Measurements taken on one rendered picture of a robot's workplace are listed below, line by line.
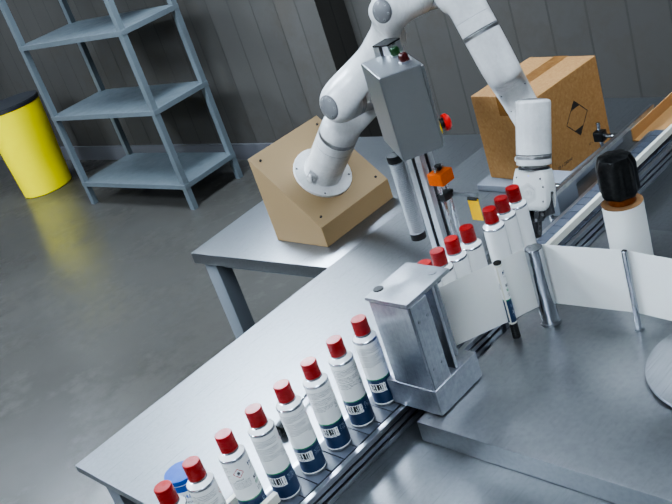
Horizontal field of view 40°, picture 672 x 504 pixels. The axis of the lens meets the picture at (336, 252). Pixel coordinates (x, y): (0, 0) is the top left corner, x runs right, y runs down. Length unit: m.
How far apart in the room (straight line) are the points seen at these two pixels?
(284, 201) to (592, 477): 1.50
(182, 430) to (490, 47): 1.15
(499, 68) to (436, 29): 2.92
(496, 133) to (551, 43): 2.06
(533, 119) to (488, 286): 0.47
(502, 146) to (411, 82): 0.91
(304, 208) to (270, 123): 3.49
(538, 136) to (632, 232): 0.35
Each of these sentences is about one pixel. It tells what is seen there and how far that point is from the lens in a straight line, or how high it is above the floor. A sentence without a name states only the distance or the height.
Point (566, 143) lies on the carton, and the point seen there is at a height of 0.94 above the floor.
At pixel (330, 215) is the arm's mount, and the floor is 0.91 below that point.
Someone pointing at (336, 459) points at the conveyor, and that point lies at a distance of 1.85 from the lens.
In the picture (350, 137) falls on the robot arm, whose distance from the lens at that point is 2.70.
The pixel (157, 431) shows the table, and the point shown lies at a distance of 2.27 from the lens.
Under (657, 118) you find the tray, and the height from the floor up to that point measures 0.83.
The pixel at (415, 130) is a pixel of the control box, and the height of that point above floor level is 1.34.
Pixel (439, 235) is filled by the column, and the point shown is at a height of 1.02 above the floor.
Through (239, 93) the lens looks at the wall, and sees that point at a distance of 6.35.
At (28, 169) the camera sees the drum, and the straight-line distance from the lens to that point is 7.61.
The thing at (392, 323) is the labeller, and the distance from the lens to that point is 1.78.
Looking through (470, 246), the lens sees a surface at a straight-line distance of 2.08.
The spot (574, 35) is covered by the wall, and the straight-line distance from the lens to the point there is 4.74.
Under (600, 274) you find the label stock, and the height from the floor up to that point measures 1.00.
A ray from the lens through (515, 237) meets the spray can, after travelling 2.19.
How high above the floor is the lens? 1.99
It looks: 25 degrees down
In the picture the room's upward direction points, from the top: 19 degrees counter-clockwise
